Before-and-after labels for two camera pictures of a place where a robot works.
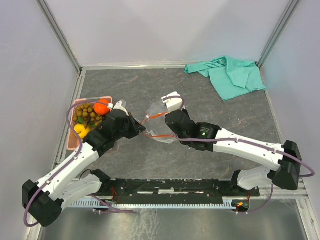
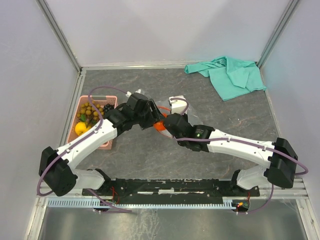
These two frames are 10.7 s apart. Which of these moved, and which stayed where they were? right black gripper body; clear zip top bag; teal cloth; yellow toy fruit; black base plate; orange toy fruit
Moved: clear zip top bag; orange toy fruit
Stayed: yellow toy fruit; black base plate; right black gripper body; teal cloth
